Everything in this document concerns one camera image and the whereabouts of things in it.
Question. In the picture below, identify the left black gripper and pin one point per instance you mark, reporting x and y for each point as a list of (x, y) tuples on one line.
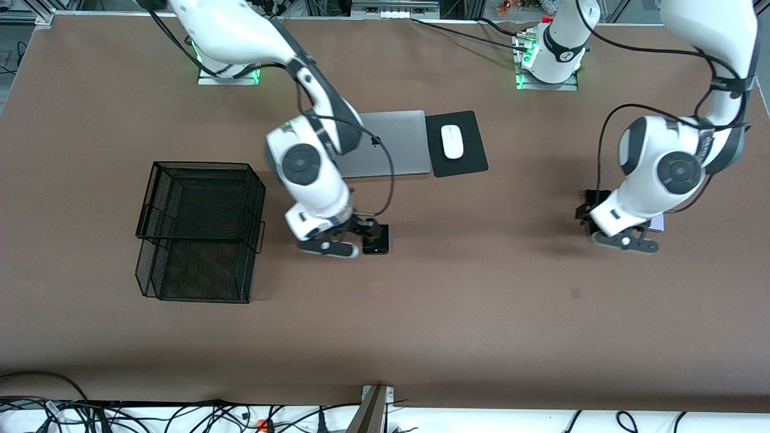
[(588, 205)]

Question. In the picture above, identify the small black flip phone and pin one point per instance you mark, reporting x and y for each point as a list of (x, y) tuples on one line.
[(379, 245)]

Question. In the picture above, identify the grey metal camera bracket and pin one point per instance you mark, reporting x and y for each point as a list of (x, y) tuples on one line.
[(370, 415)]

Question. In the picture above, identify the colourful small figurines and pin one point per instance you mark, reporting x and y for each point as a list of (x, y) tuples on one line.
[(505, 6)]

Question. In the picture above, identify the tall black smartphone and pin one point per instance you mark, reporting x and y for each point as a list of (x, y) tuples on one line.
[(598, 197)]

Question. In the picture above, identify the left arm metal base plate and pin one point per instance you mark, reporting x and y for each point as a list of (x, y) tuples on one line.
[(544, 87)]

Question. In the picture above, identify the lavender flip phone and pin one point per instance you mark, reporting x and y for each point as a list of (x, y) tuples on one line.
[(660, 225)]

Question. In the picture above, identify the aluminium frame profile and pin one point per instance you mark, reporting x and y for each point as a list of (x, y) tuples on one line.
[(43, 18)]

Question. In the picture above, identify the white power strip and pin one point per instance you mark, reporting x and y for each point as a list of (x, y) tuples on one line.
[(394, 13)]

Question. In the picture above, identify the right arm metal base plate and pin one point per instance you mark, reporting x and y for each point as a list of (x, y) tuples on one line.
[(207, 80)]

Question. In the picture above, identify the silver closed laptop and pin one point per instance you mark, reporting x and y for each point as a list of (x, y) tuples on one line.
[(409, 144)]

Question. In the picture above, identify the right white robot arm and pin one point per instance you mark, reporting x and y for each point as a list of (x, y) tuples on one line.
[(301, 165)]

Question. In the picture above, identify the white computer mouse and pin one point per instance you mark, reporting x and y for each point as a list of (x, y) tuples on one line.
[(452, 141)]

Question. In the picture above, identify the black mouse pad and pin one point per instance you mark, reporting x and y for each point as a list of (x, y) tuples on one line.
[(469, 162)]

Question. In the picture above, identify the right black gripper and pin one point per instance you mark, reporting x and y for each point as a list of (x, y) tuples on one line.
[(363, 227)]

